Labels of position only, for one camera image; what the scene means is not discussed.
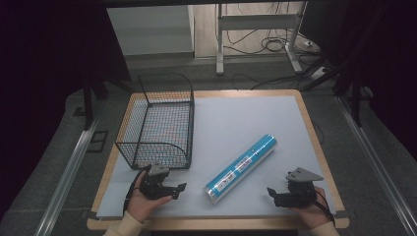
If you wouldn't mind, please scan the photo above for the small white power adapter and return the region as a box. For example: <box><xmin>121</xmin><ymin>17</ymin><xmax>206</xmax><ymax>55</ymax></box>
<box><xmin>303</xmin><ymin>38</ymin><xmax>322</xmax><ymax>54</ymax></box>

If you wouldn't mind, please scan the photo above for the white power strip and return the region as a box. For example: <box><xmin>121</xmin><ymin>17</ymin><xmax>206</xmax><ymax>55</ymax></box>
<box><xmin>309</xmin><ymin>66</ymin><xmax>329</xmax><ymax>82</ymax></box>

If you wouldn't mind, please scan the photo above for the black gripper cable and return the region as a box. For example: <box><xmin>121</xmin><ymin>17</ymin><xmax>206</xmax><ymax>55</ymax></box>
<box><xmin>122</xmin><ymin>166</ymin><xmax>151</xmax><ymax>218</ymax></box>
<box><xmin>313</xmin><ymin>189</ymin><xmax>336</xmax><ymax>227</ymax></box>

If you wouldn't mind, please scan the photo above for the aluminium floor rail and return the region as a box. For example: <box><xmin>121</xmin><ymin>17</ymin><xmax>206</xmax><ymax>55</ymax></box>
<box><xmin>33</xmin><ymin>97</ymin><xmax>110</xmax><ymax>236</ymax></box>
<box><xmin>336</xmin><ymin>95</ymin><xmax>417</xmax><ymax>236</ymax></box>

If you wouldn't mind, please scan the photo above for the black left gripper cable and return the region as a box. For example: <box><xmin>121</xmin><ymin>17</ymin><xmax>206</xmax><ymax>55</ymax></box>
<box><xmin>122</xmin><ymin>166</ymin><xmax>151</xmax><ymax>218</ymax></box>

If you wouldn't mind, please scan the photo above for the person's left hand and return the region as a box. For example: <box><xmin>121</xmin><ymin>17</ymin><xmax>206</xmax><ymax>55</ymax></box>
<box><xmin>125</xmin><ymin>171</ymin><xmax>174</xmax><ymax>224</ymax></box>

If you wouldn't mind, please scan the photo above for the tangle of black floor cables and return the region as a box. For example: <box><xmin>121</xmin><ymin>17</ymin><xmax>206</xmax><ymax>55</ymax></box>
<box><xmin>225</xmin><ymin>3</ymin><xmax>298</xmax><ymax>56</ymax></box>

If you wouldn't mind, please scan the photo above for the white wall panel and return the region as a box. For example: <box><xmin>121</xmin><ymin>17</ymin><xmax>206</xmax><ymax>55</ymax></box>
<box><xmin>105</xmin><ymin>5</ymin><xmax>195</xmax><ymax>57</ymax></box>

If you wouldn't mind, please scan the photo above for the blue cylindrical packet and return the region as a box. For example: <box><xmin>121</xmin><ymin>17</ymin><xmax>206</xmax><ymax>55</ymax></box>
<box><xmin>203</xmin><ymin>133</ymin><xmax>278</xmax><ymax>206</ymax></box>

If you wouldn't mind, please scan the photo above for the black wire basket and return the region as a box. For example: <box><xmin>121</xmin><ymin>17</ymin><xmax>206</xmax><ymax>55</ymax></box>
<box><xmin>114</xmin><ymin>72</ymin><xmax>196</xmax><ymax>171</ymax></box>

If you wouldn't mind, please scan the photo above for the black metal stand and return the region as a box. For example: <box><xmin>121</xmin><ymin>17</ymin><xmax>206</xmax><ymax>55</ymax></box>
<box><xmin>81</xmin><ymin>74</ymin><xmax>135</xmax><ymax>132</ymax></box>
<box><xmin>300</xmin><ymin>48</ymin><xmax>377</xmax><ymax>128</ymax></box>

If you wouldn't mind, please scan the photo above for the white metal desk frame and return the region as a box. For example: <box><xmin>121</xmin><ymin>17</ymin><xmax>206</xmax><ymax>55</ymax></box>
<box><xmin>214</xmin><ymin>2</ymin><xmax>308</xmax><ymax>76</ymax></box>

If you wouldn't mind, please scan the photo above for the long black floor cable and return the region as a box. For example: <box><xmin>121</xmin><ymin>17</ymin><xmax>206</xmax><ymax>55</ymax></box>
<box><xmin>231</xmin><ymin>73</ymin><xmax>311</xmax><ymax>91</ymax></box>

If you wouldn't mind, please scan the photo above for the dark curtain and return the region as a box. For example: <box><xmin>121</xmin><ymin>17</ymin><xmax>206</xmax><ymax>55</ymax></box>
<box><xmin>0</xmin><ymin>0</ymin><xmax>133</xmax><ymax>217</ymax></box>
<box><xmin>299</xmin><ymin>0</ymin><xmax>417</xmax><ymax>162</ymax></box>

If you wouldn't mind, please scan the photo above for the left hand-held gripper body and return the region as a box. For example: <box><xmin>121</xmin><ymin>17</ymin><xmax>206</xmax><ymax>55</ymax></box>
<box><xmin>139</xmin><ymin>163</ymin><xmax>172</xmax><ymax>201</ymax></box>

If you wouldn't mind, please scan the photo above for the person's right hand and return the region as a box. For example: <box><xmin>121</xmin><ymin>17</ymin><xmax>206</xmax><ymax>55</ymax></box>
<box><xmin>287</xmin><ymin>186</ymin><xmax>332</xmax><ymax>230</ymax></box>

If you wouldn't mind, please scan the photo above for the grey table mat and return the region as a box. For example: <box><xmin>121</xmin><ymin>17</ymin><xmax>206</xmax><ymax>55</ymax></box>
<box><xmin>95</xmin><ymin>94</ymin><xmax>337</xmax><ymax>220</ymax></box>

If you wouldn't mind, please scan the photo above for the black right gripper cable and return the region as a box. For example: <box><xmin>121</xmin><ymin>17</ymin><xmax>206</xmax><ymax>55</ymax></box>
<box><xmin>313</xmin><ymin>189</ymin><xmax>336</xmax><ymax>227</ymax></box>

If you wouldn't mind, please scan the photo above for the black floor plate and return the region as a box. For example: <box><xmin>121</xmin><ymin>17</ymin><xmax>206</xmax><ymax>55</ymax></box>
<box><xmin>86</xmin><ymin>130</ymin><xmax>109</xmax><ymax>153</ymax></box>

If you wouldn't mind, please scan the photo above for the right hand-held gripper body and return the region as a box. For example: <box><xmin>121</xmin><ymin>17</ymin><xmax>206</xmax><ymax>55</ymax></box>
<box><xmin>277</xmin><ymin>166</ymin><xmax>325</xmax><ymax>208</ymax></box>

